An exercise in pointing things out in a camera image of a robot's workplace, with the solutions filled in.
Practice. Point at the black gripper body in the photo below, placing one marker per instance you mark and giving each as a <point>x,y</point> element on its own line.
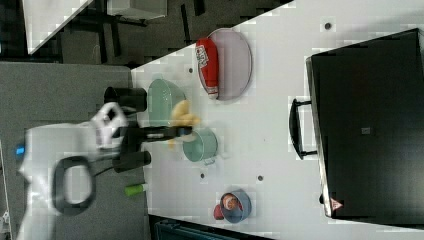
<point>132,138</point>

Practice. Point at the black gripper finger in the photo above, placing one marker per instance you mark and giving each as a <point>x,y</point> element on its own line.
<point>167,133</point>

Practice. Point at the yellow plush banana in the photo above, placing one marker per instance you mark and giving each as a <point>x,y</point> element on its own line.
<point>182,117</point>

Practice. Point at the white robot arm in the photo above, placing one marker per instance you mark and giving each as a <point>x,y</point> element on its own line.
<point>49,152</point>

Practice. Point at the green mug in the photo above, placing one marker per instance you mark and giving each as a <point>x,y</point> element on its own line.
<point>201,146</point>

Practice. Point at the black utensil holder cup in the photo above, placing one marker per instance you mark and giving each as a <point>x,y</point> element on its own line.
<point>130,99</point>

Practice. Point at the green plastic colander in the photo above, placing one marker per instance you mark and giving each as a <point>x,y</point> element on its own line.
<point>163,95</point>

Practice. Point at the red plush ketchup bottle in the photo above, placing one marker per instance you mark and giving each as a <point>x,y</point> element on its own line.
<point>207,57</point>

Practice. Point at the orange toy fruit slice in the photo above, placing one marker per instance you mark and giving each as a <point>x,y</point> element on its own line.
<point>230,202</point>

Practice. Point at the red plush strawberry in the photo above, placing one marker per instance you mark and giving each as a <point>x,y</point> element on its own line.
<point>217,213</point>

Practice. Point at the grey round plate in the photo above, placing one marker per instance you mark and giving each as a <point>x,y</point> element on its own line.
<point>235,63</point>

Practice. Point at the blue bowl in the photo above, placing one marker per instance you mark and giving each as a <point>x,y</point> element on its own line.
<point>240,213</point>

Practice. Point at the black toaster oven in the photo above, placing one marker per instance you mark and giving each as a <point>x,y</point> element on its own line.
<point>367,111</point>

